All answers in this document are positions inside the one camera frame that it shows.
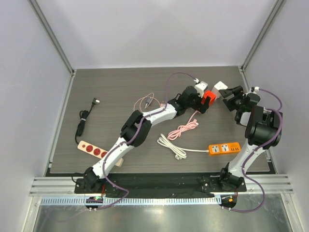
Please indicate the red cube adapter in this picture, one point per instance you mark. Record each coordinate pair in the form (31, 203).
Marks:
(208, 98)

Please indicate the white cube adapter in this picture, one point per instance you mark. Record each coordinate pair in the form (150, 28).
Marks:
(217, 87)

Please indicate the white slotted cable duct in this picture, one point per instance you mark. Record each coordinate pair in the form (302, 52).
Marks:
(88, 201)

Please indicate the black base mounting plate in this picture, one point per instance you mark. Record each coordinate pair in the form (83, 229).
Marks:
(160, 185)

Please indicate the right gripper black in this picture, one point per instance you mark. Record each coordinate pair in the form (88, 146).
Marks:
(231, 100)

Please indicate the beige power strip red sockets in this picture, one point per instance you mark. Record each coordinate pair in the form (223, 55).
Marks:
(92, 150)

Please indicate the grey usb charger adapter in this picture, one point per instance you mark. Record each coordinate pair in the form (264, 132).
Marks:
(148, 102)

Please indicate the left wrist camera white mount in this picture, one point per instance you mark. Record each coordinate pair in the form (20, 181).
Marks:
(201, 87)

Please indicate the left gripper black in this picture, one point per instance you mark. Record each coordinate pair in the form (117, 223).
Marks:
(203, 107)

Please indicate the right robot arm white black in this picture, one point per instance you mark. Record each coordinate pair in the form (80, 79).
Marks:
(263, 130)

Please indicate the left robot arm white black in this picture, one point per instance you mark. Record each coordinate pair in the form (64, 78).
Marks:
(136, 129)

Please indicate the orange power strip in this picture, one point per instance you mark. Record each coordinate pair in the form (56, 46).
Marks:
(222, 149)

